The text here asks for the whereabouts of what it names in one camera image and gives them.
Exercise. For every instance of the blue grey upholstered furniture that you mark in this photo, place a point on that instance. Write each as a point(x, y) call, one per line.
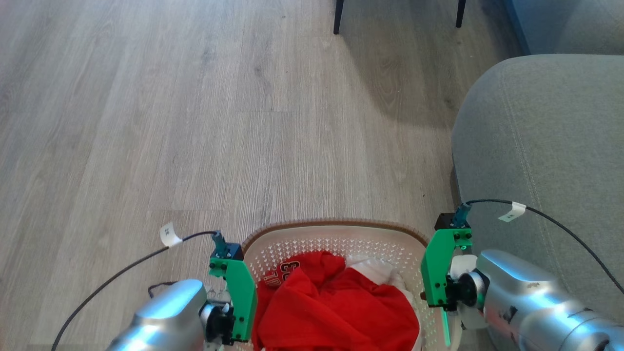
point(570, 24)

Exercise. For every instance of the white laundry basket brown rim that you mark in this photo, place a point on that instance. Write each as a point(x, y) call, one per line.
point(336, 239)

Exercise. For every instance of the grey fabric sofa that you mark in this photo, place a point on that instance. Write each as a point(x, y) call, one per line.
point(551, 136)

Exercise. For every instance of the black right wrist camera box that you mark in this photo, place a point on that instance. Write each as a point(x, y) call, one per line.
point(442, 222)

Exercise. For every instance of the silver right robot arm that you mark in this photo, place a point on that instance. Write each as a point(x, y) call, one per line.
point(531, 302)

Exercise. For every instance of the black furniture leg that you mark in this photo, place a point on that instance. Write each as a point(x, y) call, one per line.
point(460, 13)
point(338, 17)

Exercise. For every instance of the white garment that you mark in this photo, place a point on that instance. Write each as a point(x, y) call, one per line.
point(378, 270)

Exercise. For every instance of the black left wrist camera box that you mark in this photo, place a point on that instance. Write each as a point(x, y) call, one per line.
point(236, 252)

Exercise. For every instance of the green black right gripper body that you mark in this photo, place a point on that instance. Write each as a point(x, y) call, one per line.
point(436, 273)

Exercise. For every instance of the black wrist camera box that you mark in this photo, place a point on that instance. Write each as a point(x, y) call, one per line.
point(236, 252)
point(442, 222)

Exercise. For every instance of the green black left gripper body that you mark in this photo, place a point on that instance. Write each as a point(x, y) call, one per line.
point(241, 302)

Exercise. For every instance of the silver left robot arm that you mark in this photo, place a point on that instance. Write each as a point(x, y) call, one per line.
point(161, 317)

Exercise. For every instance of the red jersey garment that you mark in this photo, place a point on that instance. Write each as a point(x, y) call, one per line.
point(331, 312)

